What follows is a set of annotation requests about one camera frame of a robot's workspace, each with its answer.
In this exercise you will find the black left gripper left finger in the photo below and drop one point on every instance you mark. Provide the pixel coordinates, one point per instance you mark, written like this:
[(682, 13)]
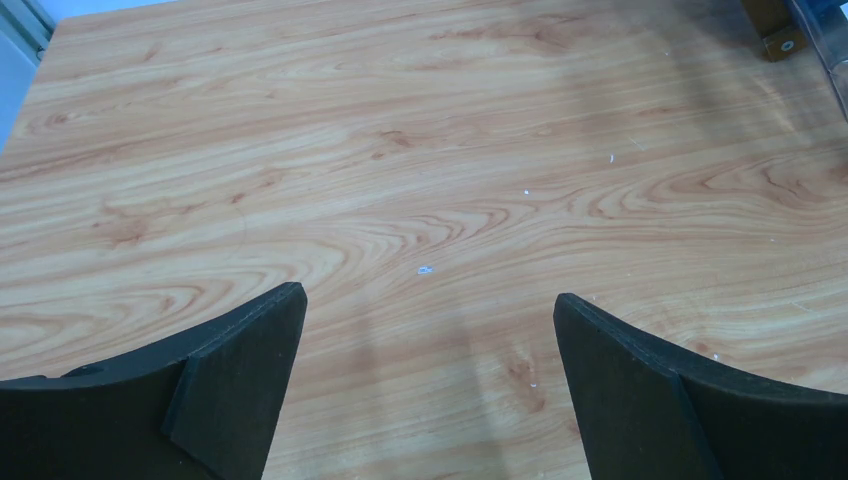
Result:
[(200, 404)]

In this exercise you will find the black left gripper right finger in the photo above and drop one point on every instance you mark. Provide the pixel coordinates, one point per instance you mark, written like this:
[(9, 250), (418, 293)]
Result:
[(649, 409)]

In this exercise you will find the blue clear square bottle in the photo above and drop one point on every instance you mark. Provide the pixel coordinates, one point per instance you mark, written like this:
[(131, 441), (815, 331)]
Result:
[(824, 22)]

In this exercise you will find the brown wooden wine rack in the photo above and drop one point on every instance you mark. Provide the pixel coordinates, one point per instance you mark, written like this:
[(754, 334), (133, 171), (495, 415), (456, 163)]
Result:
[(776, 28)]

